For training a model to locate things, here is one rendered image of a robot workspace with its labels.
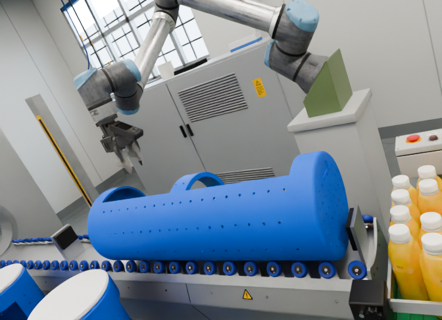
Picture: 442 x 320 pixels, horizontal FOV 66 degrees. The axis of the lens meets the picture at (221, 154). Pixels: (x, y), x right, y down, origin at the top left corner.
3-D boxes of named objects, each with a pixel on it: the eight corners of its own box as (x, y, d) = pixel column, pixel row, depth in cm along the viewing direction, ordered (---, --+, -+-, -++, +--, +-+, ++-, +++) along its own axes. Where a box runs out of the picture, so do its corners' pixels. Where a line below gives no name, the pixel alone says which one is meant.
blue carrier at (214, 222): (153, 233, 152) (126, 176, 145) (355, 220, 104) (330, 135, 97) (106, 276, 129) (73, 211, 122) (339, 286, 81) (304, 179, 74)
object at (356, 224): (360, 241, 96) (348, 204, 93) (369, 240, 95) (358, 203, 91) (356, 266, 89) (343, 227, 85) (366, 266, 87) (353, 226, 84)
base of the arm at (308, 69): (316, 86, 171) (299, 77, 173) (335, 53, 158) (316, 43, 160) (303, 101, 158) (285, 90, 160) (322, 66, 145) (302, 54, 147)
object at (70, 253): (82, 249, 170) (66, 224, 165) (87, 249, 168) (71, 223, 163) (66, 263, 162) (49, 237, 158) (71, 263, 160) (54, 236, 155)
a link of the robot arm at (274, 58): (302, 70, 170) (273, 54, 174) (315, 43, 156) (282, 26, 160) (289, 87, 163) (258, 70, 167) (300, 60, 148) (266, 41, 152)
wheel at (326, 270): (316, 263, 89) (314, 263, 88) (332, 257, 87) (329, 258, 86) (323, 280, 88) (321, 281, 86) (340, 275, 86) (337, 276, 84)
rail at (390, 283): (394, 201, 103) (392, 193, 102) (397, 201, 102) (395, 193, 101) (389, 309, 71) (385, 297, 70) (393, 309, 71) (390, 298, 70)
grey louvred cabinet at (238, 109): (183, 190, 454) (133, 89, 411) (341, 179, 317) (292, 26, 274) (156, 214, 415) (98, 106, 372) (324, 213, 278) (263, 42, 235)
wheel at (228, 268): (223, 263, 106) (220, 263, 104) (235, 257, 104) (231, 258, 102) (227, 277, 104) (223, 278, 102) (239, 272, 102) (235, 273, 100)
